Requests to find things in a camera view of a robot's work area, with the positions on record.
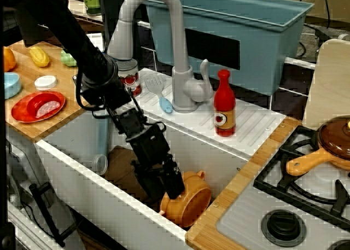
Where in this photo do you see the wooden countertop board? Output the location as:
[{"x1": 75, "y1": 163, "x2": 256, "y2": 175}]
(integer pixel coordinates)
[{"x1": 3, "y1": 40, "x2": 98, "y2": 143}]

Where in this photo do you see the blue-gray plastic bin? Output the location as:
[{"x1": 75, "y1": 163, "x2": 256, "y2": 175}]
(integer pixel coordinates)
[{"x1": 142, "y1": 0, "x2": 315, "y2": 97}]

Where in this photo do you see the brown glass pot lid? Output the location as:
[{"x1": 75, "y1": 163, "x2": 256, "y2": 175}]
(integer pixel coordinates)
[{"x1": 317, "y1": 115, "x2": 350, "y2": 162}]

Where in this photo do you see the silver metal clamp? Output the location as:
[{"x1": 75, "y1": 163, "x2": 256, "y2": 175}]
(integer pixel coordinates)
[{"x1": 5, "y1": 140, "x2": 23, "y2": 210}]

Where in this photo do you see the brown cloth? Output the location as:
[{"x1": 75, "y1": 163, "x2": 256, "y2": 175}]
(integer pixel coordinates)
[{"x1": 105, "y1": 146, "x2": 165, "y2": 210}]

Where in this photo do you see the orange toy pot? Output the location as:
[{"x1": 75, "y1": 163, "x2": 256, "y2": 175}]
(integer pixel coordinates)
[{"x1": 159, "y1": 171, "x2": 213, "y2": 229}]

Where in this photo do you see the red ketchup bottle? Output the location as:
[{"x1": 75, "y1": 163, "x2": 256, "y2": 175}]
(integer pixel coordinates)
[{"x1": 213, "y1": 69, "x2": 237, "y2": 137}]

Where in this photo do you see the gray toy faucet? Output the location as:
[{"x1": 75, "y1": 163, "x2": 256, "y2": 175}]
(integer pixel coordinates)
[{"x1": 107, "y1": 0, "x2": 215, "y2": 114}]

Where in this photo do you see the green bottle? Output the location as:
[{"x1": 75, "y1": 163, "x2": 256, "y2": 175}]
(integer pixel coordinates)
[{"x1": 81, "y1": 0, "x2": 102, "y2": 15}]

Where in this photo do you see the light blue bowl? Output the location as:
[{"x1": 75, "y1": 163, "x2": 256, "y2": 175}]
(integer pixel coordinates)
[{"x1": 3, "y1": 72, "x2": 22, "y2": 100}]

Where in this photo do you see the black stove grate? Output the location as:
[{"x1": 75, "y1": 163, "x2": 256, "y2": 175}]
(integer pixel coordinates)
[{"x1": 253, "y1": 125, "x2": 350, "y2": 233}]

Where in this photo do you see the white round lid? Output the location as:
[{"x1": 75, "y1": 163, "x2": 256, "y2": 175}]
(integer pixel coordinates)
[{"x1": 34, "y1": 74, "x2": 59, "y2": 91}]

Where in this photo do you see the light plywood panel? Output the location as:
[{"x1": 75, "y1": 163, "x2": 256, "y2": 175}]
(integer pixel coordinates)
[{"x1": 302, "y1": 38, "x2": 350, "y2": 130}]

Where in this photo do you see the white toy kitchen sink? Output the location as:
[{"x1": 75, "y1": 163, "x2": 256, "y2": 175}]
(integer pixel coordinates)
[{"x1": 35, "y1": 68, "x2": 288, "y2": 250}]

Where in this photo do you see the red bowl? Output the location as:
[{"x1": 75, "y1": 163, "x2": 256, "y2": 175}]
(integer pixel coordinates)
[{"x1": 26, "y1": 92, "x2": 62, "y2": 119}]

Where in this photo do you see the black stove knob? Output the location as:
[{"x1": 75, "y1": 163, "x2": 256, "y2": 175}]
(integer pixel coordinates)
[
  {"x1": 260, "y1": 209, "x2": 306, "y2": 248},
  {"x1": 326, "y1": 239, "x2": 350, "y2": 250}
]

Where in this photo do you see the yellow toy corn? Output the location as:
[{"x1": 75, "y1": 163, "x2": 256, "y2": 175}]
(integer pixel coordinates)
[{"x1": 29, "y1": 46, "x2": 50, "y2": 68}]

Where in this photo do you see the tomato tin can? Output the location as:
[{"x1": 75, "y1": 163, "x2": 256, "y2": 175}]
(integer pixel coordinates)
[{"x1": 116, "y1": 59, "x2": 143, "y2": 97}]

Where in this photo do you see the pink ham slice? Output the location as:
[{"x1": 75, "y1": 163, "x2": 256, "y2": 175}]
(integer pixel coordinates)
[{"x1": 37, "y1": 101, "x2": 61, "y2": 118}]

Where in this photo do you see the pan with orange handle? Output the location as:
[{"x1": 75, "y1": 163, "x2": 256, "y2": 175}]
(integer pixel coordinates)
[{"x1": 285, "y1": 148, "x2": 350, "y2": 177}]

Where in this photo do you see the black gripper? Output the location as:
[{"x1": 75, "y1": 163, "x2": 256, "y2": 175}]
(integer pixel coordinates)
[{"x1": 117, "y1": 107, "x2": 186, "y2": 205}]

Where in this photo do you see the white and clear plastic tube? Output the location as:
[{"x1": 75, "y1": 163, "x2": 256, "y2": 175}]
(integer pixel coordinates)
[{"x1": 91, "y1": 115, "x2": 110, "y2": 176}]

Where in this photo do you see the gray spatula blue handle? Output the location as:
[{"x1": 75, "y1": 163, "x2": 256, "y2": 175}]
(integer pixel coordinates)
[{"x1": 144, "y1": 75, "x2": 174, "y2": 114}]

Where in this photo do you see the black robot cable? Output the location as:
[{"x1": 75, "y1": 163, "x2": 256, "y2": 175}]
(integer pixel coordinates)
[{"x1": 74, "y1": 74, "x2": 110, "y2": 118}]

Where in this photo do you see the wood-edged toy stove top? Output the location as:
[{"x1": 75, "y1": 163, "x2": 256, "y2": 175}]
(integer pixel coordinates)
[{"x1": 185, "y1": 115, "x2": 350, "y2": 250}]

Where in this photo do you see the green toy pepper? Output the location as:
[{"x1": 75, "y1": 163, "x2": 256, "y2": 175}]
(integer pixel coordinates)
[{"x1": 60, "y1": 49, "x2": 78, "y2": 67}]

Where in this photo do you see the orange toy bell pepper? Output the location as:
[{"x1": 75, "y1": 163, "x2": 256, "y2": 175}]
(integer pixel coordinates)
[{"x1": 3, "y1": 48, "x2": 16, "y2": 72}]

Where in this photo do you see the red plate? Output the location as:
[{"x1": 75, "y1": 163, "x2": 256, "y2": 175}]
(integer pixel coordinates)
[{"x1": 11, "y1": 90, "x2": 66, "y2": 124}]

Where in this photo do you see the black oven door handle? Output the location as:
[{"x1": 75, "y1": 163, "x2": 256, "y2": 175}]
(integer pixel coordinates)
[{"x1": 28, "y1": 182, "x2": 66, "y2": 248}]

